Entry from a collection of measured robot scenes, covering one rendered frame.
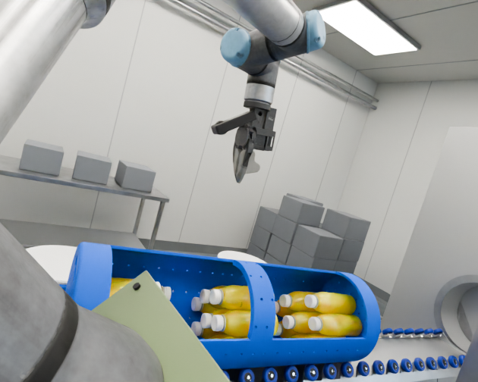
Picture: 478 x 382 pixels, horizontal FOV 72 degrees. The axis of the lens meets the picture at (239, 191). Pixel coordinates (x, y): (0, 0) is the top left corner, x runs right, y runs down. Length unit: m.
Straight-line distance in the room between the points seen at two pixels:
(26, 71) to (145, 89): 3.73
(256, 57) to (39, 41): 0.47
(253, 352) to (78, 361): 0.70
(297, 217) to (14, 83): 3.72
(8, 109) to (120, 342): 0.24
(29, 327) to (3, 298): 0.02
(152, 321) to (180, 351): 0.05
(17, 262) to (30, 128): 3.78
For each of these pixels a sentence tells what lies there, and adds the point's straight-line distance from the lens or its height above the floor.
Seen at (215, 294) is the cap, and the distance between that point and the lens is 0.91.
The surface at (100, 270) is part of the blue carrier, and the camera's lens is 0.75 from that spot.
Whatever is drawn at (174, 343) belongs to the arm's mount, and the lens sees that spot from 0.31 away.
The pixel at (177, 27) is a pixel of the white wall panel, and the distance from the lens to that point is 4.32.
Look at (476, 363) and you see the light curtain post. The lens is 1.22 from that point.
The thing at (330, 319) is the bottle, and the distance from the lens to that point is 1.11.
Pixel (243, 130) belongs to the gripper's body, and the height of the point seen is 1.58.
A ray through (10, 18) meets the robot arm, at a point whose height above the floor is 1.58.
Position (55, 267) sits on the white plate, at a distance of 1.17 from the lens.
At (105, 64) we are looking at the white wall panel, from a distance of 4.04.
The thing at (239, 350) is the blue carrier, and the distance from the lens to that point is 0.87.
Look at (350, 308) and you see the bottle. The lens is 1.20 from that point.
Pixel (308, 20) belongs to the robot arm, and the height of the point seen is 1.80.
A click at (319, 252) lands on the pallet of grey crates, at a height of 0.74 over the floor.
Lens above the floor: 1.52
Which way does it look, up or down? 6 degrees down
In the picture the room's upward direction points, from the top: 16 degrees clockwise
